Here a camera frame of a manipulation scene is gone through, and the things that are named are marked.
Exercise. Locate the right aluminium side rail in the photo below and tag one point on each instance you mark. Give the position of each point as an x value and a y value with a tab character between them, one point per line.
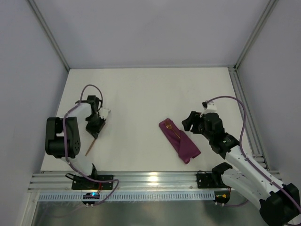
251	131

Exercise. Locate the right aluminium corner post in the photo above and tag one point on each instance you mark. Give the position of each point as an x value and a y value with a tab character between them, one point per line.
269	8

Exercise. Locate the copper fork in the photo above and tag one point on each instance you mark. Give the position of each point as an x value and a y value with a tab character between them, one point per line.
169	127

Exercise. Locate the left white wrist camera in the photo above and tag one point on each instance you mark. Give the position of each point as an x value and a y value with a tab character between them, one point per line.
104	113

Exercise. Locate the black controller board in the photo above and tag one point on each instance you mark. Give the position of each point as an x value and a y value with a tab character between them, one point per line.
91	198
222	198

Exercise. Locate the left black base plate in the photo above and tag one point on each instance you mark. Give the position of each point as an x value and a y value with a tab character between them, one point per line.
81	183

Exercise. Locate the aluminium corner post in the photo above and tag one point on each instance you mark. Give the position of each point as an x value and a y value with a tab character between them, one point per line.
46	29
269	8

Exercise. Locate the slotted grey cable duct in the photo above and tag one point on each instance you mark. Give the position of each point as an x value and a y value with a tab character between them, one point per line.
131	196

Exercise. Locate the left aluminium corner post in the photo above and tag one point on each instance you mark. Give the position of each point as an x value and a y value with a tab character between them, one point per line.
46	29

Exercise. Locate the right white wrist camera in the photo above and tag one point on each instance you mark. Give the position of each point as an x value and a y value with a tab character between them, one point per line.
209	107

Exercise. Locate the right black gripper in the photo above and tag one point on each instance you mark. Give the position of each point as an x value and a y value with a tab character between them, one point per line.
196	125

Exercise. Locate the left black controller board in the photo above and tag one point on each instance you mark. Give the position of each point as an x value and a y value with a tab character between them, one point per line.
91	198

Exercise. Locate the copper knife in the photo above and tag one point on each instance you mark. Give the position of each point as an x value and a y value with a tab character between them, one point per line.
90	147

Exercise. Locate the right black controller board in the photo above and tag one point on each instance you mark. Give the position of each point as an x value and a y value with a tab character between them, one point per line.
222	198

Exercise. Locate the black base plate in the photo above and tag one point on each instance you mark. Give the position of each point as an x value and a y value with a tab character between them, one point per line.
81	183
209	180

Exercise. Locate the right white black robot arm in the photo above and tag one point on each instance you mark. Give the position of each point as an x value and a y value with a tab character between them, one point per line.
277	202

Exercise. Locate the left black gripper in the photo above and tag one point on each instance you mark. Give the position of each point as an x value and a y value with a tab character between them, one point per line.
97	128

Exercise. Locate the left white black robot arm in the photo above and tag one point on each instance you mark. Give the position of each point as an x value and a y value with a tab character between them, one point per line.
62	139

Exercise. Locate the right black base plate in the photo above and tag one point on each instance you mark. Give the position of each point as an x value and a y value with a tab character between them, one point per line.
209	180

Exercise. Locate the purple cloth napkin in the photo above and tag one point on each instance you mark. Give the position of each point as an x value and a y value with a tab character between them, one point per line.
184	147

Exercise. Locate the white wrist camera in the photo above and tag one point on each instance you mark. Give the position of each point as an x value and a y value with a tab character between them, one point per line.
104	113
209	107

